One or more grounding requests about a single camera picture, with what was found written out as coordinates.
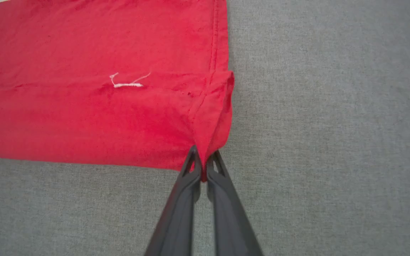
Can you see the red jersey garment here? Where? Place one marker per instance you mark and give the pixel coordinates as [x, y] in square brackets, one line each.
[94, 106]

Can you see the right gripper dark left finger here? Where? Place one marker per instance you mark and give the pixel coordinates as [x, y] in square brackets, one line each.
[180, 213]

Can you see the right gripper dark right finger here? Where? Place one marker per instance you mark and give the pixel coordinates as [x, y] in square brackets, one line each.
[226, 220]

